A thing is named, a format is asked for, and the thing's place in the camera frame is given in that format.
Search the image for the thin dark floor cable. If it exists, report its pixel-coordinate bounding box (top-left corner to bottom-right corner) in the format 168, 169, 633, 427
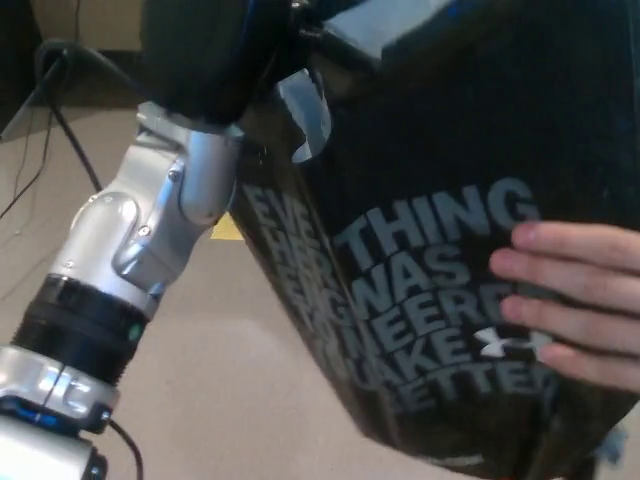
12, 107, 56, 236

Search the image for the black printed plastic bag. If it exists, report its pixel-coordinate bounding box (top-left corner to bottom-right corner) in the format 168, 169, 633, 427
227, 0, 640, 480

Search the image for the person's left hand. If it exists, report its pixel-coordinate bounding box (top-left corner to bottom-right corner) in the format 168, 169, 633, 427
489, 221, 640, 397

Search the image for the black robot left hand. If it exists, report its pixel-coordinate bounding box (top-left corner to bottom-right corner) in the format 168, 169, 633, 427
139, 0, 332, 126

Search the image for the dark wood office desk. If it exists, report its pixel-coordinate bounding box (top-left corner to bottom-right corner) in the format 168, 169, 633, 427
0, 0, 149, 142

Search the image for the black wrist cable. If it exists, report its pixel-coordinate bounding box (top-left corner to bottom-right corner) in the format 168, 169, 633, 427
36, 39, 147, 194

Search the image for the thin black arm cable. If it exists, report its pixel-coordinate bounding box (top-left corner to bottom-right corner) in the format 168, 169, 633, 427
105, 418, 147, 480

